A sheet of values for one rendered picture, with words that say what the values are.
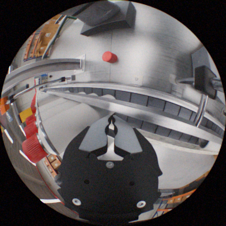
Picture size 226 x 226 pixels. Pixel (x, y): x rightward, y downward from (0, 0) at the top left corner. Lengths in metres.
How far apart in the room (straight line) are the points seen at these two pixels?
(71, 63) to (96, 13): 0.23
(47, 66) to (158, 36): 0.35
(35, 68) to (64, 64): 0.12
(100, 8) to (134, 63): 0.23
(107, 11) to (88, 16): 0.06
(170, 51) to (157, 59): 0.06
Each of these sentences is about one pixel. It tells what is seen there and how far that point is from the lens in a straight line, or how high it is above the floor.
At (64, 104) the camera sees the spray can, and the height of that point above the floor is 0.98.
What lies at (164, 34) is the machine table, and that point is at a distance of 0.27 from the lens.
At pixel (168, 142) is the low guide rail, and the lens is 0.17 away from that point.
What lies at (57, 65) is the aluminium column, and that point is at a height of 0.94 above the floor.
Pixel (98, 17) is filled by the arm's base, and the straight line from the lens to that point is 0.29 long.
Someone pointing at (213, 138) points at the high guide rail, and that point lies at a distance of 0.15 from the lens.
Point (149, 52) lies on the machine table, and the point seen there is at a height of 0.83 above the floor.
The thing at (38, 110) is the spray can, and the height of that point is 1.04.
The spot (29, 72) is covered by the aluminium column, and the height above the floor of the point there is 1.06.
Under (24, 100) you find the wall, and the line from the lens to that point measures 8.19.
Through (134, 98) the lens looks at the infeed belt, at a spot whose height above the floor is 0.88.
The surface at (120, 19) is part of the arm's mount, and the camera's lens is 0.26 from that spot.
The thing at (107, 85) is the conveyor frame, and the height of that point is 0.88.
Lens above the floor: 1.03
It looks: 51 degrees down
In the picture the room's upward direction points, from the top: 127 degrees counter-clockwise
